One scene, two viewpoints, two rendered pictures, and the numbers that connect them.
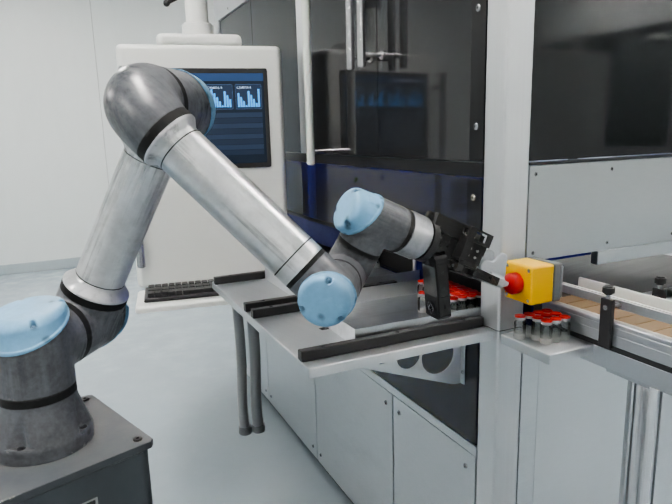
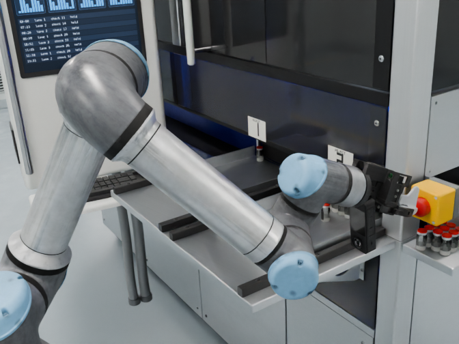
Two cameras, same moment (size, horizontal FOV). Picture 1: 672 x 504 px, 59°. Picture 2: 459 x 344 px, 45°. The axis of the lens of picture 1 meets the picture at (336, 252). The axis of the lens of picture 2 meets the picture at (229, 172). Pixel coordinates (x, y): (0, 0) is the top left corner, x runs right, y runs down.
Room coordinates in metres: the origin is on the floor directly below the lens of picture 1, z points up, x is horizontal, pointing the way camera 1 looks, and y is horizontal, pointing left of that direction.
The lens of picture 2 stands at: (0.09, 0.20, 1.51)
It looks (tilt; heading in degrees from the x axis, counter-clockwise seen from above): 22 degrees down; 352
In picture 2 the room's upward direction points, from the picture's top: 3 degrees counter-clockwise
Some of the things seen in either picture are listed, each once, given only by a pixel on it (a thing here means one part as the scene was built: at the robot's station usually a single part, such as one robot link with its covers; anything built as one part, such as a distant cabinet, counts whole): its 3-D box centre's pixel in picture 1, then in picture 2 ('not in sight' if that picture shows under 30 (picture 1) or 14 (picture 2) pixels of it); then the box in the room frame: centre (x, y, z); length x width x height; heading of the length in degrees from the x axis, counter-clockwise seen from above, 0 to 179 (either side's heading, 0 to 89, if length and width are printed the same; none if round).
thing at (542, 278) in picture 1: (531, 280); (434, 201); (1.07, -0.36, 0.99); 0.08 x 0.07 x 0.07; 115
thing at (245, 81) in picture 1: (206, 161); (79, 59); (1.98, 0.42, 1.19); 0.50 x 0.19 x 0.78; 106
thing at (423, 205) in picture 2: (515, 283); (421, 206); (1.05, -0.33, 0.99); 0.04 x 0.04 x 0.04; 25
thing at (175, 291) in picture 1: (212, 286); (102, 186); (1.77, 0.39, 0.82); 0.40 x 0.14 x 0.02; 106
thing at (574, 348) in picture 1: (551, 342); (447, 249); (1.07, -0.41, 0.87); 0.14 x 0.13 x 0.02; 115
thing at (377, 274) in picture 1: (340, 274); (233, 175); (1.55, -0.01, 0.90); 0.34 x 0.26 x 0.04; 115
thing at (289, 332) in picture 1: (344, 303); (247, 211); (1.37, -0.02, 0.87); 0.70 x 0.48 x 0.02; 25
